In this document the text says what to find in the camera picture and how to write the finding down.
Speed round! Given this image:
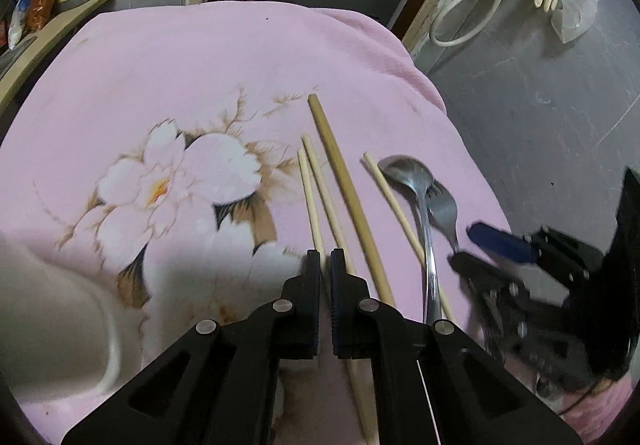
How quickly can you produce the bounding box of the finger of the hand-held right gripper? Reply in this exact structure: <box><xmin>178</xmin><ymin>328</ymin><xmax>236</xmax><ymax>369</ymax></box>
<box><xmin>449</xmin><ymin>250</ymin><xmax>532</xmax><ymax>299</ymax></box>
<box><xmin>466</xmin><ymin>221</ymin><xmax>539</xmax><ymax>267</ymax></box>

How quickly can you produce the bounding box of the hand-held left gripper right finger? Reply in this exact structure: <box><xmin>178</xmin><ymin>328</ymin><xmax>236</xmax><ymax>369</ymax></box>
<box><xmin>330</xmin><ymin>249</ymin><xmax>584</xmax><ymax>445</ymax></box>

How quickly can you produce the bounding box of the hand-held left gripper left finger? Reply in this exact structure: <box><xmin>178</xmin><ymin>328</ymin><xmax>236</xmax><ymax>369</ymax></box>
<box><xmin>60</xmin><ymin>249</ymin><xmax>321</xmax><ymax>445</ymax></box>

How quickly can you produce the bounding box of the steel fork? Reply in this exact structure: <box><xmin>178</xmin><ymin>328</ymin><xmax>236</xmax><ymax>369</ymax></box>
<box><xmin>426</xmin><ymin>179</ymin><xmax>462</xmax><ymax>254</ymax></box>

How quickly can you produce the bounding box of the white floral utensil holder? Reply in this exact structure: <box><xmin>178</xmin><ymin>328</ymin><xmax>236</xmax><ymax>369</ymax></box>
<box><xmin>0</xmin><ymin>229</ymin><xmax>122</xmax><ymax>407</ymax></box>

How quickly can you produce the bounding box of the white mesh bag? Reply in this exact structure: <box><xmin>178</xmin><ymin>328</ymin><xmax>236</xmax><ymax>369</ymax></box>
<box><xmin>551</xmin><ymin>0</ymin><xmax>601</xmax><ymax>45</ymax></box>

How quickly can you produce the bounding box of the pink floral blanket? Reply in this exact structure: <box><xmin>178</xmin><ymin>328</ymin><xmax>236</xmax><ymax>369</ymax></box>
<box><xmin>0</xmin><ymin>1</ymin><xmax>631</xmax><ymax>445</ymax></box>

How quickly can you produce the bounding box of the beige kitchen counter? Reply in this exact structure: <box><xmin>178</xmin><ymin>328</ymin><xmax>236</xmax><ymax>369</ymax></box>
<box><xmin>0</xmin><ymin>0</ymin><xmax>117</xmax><ymax>102</ymax></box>

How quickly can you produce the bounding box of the white plastic packet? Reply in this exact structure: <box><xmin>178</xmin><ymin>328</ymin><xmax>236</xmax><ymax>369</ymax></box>
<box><xmin>7</xmin><ymin>0</ymin><xmax>32</xmax><ymax>52</ymax></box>

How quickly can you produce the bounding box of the white shower hose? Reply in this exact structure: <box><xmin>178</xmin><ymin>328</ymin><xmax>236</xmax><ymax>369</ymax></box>
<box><xmin>429</xmin><ymin>0</ymin><xmax>547</xmax><ymax>48</ymax></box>

